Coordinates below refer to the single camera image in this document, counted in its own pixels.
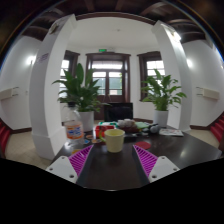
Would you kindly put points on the grey round balls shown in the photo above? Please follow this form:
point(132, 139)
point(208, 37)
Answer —
point(154, 128)

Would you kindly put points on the pale yellow cup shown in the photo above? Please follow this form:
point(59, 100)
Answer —
point(114, 141)

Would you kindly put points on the dark-framed wide window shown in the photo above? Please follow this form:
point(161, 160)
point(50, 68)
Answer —
point(153, 65)

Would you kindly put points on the clear orange drink bottle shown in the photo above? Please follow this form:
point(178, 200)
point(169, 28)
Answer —
point(74, 130)

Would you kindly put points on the dark-framed narrow window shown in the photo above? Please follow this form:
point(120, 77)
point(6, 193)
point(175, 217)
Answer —
point(65, 63)

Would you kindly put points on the flat black device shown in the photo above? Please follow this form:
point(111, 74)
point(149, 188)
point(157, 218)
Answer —
point(130, 135)

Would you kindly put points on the dark wooden double door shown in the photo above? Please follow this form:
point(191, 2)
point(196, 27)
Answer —
point(108, 66)

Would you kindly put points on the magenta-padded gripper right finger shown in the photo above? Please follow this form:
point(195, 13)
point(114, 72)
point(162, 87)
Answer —
point(160, 168)

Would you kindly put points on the flat round red coaster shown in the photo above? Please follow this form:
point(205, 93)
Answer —
point(143, 145)

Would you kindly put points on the red plastic box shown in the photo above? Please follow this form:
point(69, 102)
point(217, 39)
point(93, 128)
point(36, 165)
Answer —
point(99, 130)

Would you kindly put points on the leafy plant in white pot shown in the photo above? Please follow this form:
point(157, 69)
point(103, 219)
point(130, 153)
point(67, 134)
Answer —
point(161, 95)
point(81, 91)

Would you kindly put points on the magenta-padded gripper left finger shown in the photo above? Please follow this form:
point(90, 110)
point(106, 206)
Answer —
point(66, 168)

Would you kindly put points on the brown box of white items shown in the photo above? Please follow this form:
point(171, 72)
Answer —
point(127, 125)

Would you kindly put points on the green exit sign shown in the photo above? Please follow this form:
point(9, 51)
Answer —
point(102, 50)

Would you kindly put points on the printed paper sheet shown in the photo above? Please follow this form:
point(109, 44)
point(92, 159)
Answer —
point(170, 132)

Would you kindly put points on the black chair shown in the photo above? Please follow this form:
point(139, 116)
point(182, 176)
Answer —
point(118, 111)

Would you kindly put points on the green packet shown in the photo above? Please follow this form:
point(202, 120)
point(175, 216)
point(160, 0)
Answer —
point(142, 125)

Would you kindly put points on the green and white box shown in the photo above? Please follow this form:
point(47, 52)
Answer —
point(108, 123)

